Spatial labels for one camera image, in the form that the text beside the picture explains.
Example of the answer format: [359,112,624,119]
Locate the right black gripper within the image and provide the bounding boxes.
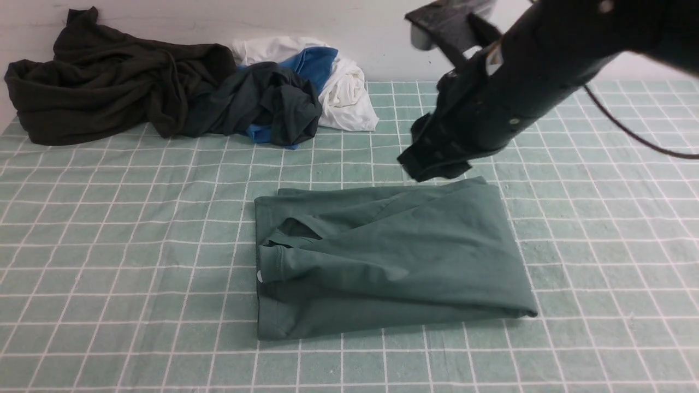
[397,49,558,182]

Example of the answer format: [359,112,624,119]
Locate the green long-sleeved shirt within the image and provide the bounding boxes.
[254,177,538,341]

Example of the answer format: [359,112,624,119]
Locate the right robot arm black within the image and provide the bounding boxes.
[398,1,698,182]

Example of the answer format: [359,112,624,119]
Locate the white crumpled garment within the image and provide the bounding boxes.
[230,37,379,132]

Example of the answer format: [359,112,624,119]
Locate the blue crumpled garment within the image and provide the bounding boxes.
[238,46,339,144]

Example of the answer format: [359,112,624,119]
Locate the dark teal crumpled garment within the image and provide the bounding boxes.
[178,62,322,146]

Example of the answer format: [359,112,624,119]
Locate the green checkered tablecloth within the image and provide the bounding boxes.
[1,82,698,392]

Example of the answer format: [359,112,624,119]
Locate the dark olive crumpled garment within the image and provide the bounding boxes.
[4,7,236,146]

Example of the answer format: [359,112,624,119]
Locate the right black camera cable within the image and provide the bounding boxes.
[582,82,699,160]

